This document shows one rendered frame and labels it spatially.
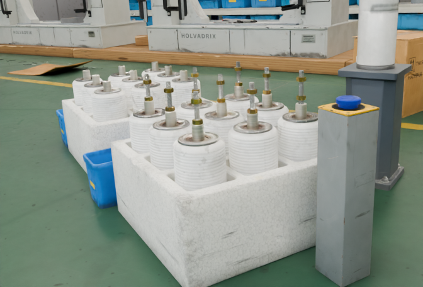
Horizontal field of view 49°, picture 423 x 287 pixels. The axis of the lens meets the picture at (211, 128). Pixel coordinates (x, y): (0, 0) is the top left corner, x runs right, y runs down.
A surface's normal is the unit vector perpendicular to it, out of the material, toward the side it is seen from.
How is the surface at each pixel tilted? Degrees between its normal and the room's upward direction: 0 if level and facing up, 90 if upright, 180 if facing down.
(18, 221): 0
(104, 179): 92
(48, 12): 90
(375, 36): 90
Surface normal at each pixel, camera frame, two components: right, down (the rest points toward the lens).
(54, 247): -0.05, -0.96
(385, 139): 0.17, 0.28
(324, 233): -0.87, 0.18
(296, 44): -0.58, 0.26
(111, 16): 0.81, 0.13
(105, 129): 0.47, 0.23
